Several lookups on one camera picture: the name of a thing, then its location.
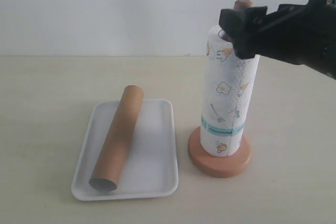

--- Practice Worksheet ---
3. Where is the printed white paper towel roll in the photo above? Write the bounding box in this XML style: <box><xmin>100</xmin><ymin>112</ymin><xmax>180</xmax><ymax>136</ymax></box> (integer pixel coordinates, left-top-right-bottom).
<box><xmin>200</xmin><ymin>25</ymin><xmax>259</xmax><ymax>157</ymax></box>

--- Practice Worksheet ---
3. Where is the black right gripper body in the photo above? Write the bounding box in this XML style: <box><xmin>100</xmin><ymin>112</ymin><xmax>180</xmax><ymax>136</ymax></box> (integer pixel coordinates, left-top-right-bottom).
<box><xmin>219</xmin><ymin>0</ymin><xmax>335</xmax><ymax>79</ymax></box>

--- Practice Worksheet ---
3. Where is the white rectangular plastic tray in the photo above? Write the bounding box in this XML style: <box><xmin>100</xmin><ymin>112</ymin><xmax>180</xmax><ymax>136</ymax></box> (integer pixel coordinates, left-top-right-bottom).
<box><xmin>71</xmin><ymin>99</ymin><xmax>179</xmax><ymax>201</ymax></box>

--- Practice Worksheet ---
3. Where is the wooden paper towel holder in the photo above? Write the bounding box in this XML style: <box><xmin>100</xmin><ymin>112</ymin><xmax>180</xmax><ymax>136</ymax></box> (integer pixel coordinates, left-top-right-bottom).
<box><xmin>187</xmin><ymin>0</ymin><xmax>253</xmax><ymax>178</ymax></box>

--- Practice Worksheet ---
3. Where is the brown cardboard tube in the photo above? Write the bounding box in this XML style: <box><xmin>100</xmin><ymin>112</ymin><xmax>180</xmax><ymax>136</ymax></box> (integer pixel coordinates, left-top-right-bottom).
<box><xmin>88</xmin><ymin>84</ymin><xmax>145</xmax><ymax>170</ymax></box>

